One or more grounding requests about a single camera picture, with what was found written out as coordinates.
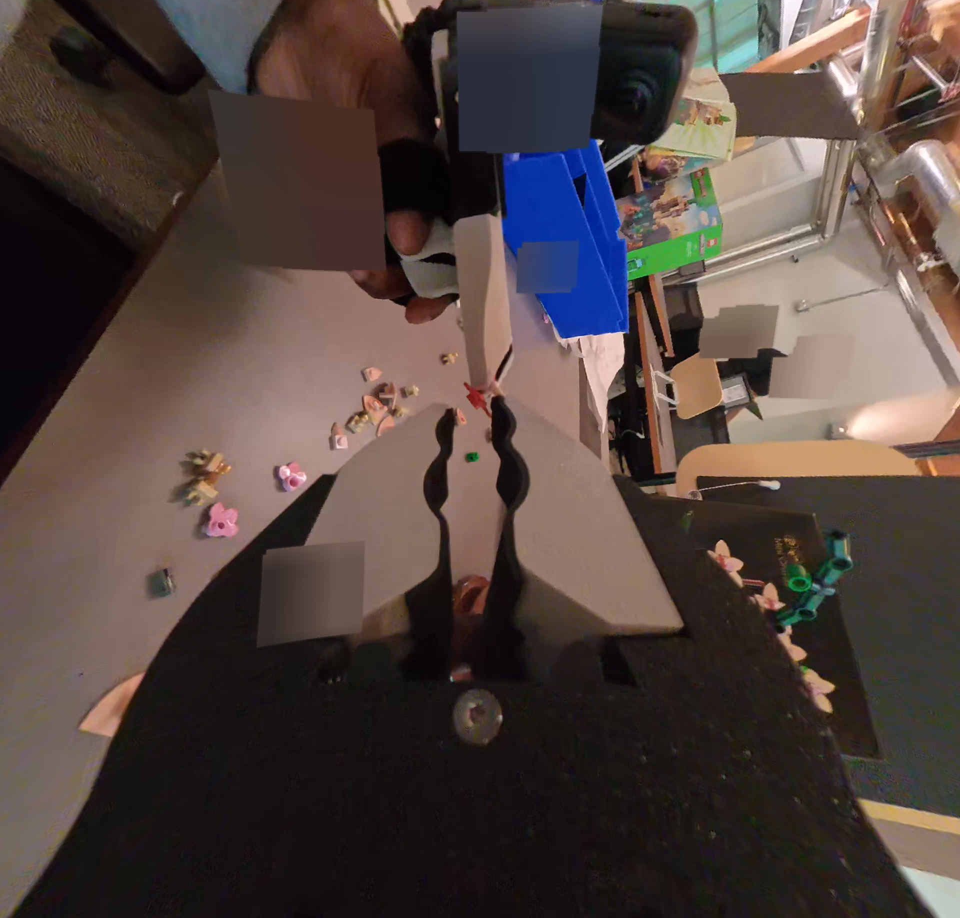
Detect pile of tan petal pieces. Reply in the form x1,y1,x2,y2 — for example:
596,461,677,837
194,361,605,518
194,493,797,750
328,365,421,452

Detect pale pink petal piece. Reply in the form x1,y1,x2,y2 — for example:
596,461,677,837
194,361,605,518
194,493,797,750
78,672,145,738

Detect blue divided plastic bin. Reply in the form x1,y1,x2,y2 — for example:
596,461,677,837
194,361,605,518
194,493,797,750
501,141,631,334

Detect beige wooden chair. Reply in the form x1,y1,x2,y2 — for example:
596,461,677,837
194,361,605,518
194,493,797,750
651,354,725,420

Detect person's left hand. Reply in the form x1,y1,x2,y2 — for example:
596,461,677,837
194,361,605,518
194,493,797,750
251,0,460,327

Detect silver ventilation duct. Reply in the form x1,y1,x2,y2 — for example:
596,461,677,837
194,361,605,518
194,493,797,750
817,33,960,259

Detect black toy set box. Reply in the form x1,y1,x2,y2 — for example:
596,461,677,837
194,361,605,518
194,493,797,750
678,475,960,822

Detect grey desk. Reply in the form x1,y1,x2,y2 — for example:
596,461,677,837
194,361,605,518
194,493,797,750
0,145,601,918

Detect gold tan toy assembly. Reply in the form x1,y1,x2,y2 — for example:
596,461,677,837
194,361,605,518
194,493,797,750
182,449,234,507

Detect green toy box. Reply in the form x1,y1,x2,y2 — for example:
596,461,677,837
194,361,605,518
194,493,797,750
615,169,725,282

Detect pale wooden round table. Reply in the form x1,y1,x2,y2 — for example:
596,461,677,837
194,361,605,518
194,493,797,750
675,441,927,499

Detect white crumpled papers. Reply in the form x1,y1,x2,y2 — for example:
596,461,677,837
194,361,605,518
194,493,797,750
577,333,627,439

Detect illustrated pale booklet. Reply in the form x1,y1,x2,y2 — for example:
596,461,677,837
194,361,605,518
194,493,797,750
645,70,740,180

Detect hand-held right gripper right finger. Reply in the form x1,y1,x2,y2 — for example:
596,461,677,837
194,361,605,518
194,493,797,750
482,396,685,681

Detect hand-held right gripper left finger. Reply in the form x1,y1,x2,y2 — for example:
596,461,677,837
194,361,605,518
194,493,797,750
303,404,456,681

